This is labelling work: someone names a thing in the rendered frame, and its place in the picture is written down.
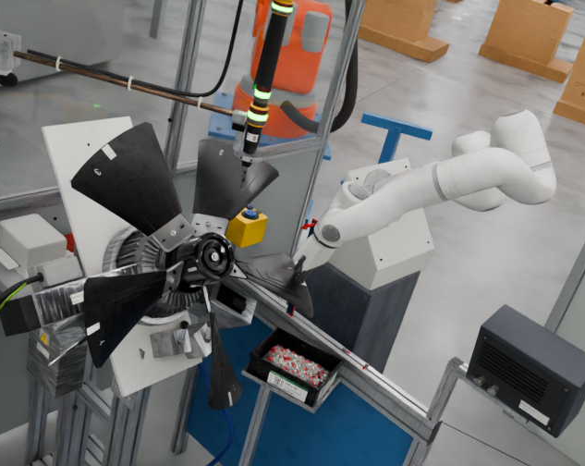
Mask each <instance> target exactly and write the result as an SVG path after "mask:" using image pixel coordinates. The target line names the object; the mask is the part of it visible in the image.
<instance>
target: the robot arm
mask: <svg viewBox="0 0 585 466"><path fill-rule="evenodd" d="M452 155H453V158H451V159H448V160H445V161H443V162H440V161H437V162H432V163H429V164H426V165H423V166H418V167H415V168H412V169H410V170H407V171H404V172H401V173H398V174H395V175H393V176H392V175H391V174H390V173H389V172H387V171H385V170H383V169H375V170H373V171H371V172H370V173H369V174H368V175H367V176H366V178H365V179H364V182H363V186H362V185H360V184H359V183H357V182H353V181H347V182H345V183H343V185H342V186H341V187H340V189H339V190H338V192H337V193H336V195H335V197H334V198H333V200H331V202H330V203H329V205H328V206H327V208H326V209H325V211H324V212H323V214H322V216H321V217H320V219H319V220H318V222H317V223H316V225H315V227H314V231H313V234H312V235H311V236H310V237H309V238H308V239H307V240H306V241H305V242H304V243H303V245H302V246H301V247H300V249H299V250H298V252H297V253H296V254H295V256H294V257H293V260H294V261H297V260H299V262H298V263H297V264H296V265H295V267H294V268H293V269H294V270H295V271H296V272H295V273H294V275H293V276H292V277H293V278H294V280H295V281H296V282H297V283H298V285H300V284H303V283H304V282H305V280H306V279H307V277H308V276H309V274H310V273H311V272H312V271H313V270H314V268H315V267H317V266H320V265H322V264H325V263H326V262H327V261H328V260H329V258H330V257H331V256H332V254H333V253H334V251H335V249H336V248H337V247H339V246H341V245H342V244H343V243H344V242H348V241H352V240H355V239H361V238H364V237H367V236H369V235H371V234H373V233H375V232H377V231H379V230H381V229H383V228H385V227H392V226H394V225H396V224H397V223H398V222H399V221H400V219H401V217H402V215H403V214H405V213H407V212H410V211H413V210H417V209H420V208H423V207H426V206H430V205H434V204H437V203H440V202H446V201H449V200H451V201H454V202H457V203H458V204H460V205H462V206H464V207H466V208H469V209H470V210H473V211H478V212H487V211H491V210H493V209H496V208H498V207H499V206H500V205H501V204H502V203H503V202H504V201H505V199H506V196H508V197H509V198H511V199H512V200H514V201H516V202H519V203H522V204H527V205H536V204H541V203H544V202H548V201H549V200H550V199H551V198H552V197H553V196H554V195H555V191H556V176H555V171H554V168H553V164H552V161H551V158H550V155H549V152H548V149H547V147H546V143H545V139H544V136H543V134H542V129H541V126H540V123H539V121H538V119H537V117H536V116H535V115H534V114H533V113H532V112H530V111H529V110H526V109H515V110H511V111H508V112H506V113H503V114H502V115H501V116H500V117H498V118H497V120H496V121H495V122H494V125H493V128H492V131H491V134H489V133H487V132H485V131H482V130H471V131H467V132H464V133H462V134H460V135H458V136H457V137H456V138H455V140H454V141H453V144H452Z"/></svg>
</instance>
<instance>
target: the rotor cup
mask: <svg viewBox="0 0 585 466"><path fill-rule="evenodd" d="M196 238H198V239H197V240H193V241H191V242H189V241H190V240H191V239H196ZM213 252H216V253H217V254H218V260H217V261H214V260H213V259H212V253H213ZM181 259H183V262H184V265H183V269H182V273H181V277H180V280H179V283H178V286H177V287H176V288H175V289H173V290H174V291H176V292H178V293H181V294H190V293H195V292H197V291H199V290H201V287H203V286H205V285H209V284H212V283H216V282H221V281H223V280H225V279H226V278H228V277H229V276H230V274H231V273H232V271H233V268H234V264H235V255H234V251H233V248H232V246H231V244H230V243H229V241H228V240H227V239H226V238H225V237H224V236H223V235H221V234H219V233H216V232H207V233H203V234H200V235H198V236H195V237H190V238H188V239H187V240H185V241H184V242H182V243H181V244H180V245H178V246H177V247H176V248H174V249H173V250H172V251H170V252H166V251H164V250H163V249H162V250H161V253H160V259H159V265H160V271H161V270H165V269H166V268H168V267H170V266H171V265H173V264H175V263H177V262H178V261H180V260H181ZM193 267H196V268H197V270H194V271H190V272H189V270H188V269H190V268H193Z"/></svg>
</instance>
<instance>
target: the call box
mask: <svg viewBox="0 0 585 466"><path fill-rule="evenodd" d="M245 210H249V209H247V208H244V209H243V210H242V211H241V212H240V213H239V214H238V215H237V216H236V217H235V218H234V219H233V220H230V222H229V225H228V228H227V231H226V234H225V238H227V239H228V240H230V241H231V242H233V243H234V244H235V245H237V246H238V247H239V248H244V247H247V246H250V245H252V244H255V243H258V242H261V241H262V239H263V235H264V231H265V228H266V224H267V220H268V217H267V216H265V215H263V214H260V215H257V216H256V217H255V218H249V217H246V216H245V215H244V211H245Z"/></svg>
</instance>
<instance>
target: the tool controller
mask: <svg viewBox="0 0 585 466"><path fill-rule="evenodd" d="M466 377H467V378H468V379H469V380H471V381H472V382H474V384H475V385H476V386H480V387H481V388H483V389H484V390H486V391H487V392H488V393H489V394H490V395H491V396H495V397H496V398H497V399H499V400H501V401H502V402H504V403H505V404H506V405H507V406H509V407H510V408H512V409H513V410H514V411H516V412H518V413H519V414H521V415H522V416H524V417H525V418H527V419H528V420H529V421H531V422H532V423H534V424H536V425H537V426H539V427H540V428H542V429H543V431H545V432H546V433H548V434H549V435H551V436H553V437H554V438H558V437H559V436H560V435H561V434H562V433H563V432H564V431H565V429H566V428H567V427H568V426H569V425H570V423H571V422H572V421H573V420H574V419H575V418H576V416H577V415H578V414H579V411H580V409H581V407H582V405H583V403H584V401H585V351H583V350H581V349H579V348H578V347H576V346H574V345H573V344H571V343H569V342H568V341H566V340H564V339H563V338H561V337H560V336H558V335H556V334H555V333H553V332H551V331H550V330H548V329H547V328H545V327H543V326H542V325H539V324H538V323H536V322H534V321H533V320H531V319H530V318H529V317H527V316H525V315H524V314H522V313H520V312H518V311H517V310H515V309H513V308H512V307H510V306H508V305H507V304H504V305H503V306H502V307H501V308H500V309H498V310H497V311H496V312H495V313H494V314H493V315H492V316H490V317H489V318H488V319H487V320H486V321H485V322H484V323H483V324H482V325H481V327H480V331H479V334H478V336H477V340H476V343H475V346H474V349H473V352H472V355H471V358H470V362H469V367H468V370H467V373H466Z"/></svg>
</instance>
